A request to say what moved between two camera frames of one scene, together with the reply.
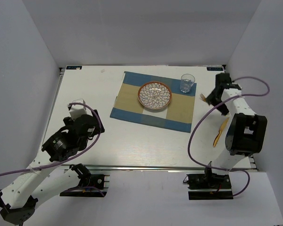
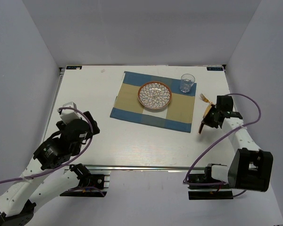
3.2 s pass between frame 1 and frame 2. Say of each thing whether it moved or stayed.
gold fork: stayed
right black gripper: moved
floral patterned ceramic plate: stayed
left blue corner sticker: stayed
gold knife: moved
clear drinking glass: stayed
